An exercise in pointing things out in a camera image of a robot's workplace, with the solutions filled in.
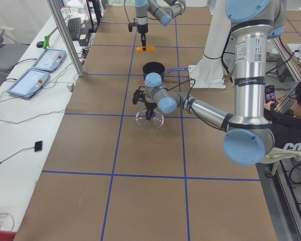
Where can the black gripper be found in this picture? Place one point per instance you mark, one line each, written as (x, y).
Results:
(149, 104)
(142, 29)

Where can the glass pot lid blue knob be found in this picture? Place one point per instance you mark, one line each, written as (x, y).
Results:
(155, 122)

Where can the yellow plastic corn cob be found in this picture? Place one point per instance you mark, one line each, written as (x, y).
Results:
(145, 49)

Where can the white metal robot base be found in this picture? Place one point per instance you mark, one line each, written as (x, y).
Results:
(208, 72)

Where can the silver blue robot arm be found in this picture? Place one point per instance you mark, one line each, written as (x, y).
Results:
(232, 73)
(163, 15)

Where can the dark blue saucepan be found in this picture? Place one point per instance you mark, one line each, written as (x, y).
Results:
(159, 68)

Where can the black keyboard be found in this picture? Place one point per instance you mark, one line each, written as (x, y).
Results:
(74, 27)

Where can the far blue teach pendant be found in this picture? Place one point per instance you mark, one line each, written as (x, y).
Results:
(49, 60)

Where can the blue teach pendant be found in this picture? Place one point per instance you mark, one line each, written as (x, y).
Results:
(49, 60)
(29, 83)

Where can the green clamp tool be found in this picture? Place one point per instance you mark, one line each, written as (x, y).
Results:
(45, 43)

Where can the small black square sensor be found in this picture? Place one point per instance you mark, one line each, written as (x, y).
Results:
(38, 146)

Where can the near blue teach pendant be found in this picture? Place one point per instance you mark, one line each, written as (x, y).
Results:
(29, 83)

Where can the black smartphone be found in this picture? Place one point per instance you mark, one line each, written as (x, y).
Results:
(270, 98)

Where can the white plastic chair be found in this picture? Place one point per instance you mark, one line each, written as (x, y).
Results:
(277, 154)

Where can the grey office chair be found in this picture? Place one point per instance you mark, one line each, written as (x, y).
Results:
(10, 54)

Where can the seated person in black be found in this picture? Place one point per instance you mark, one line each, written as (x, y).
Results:
(285, 128)

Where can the aluminium frame post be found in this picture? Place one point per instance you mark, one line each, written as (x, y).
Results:
(61, 26)

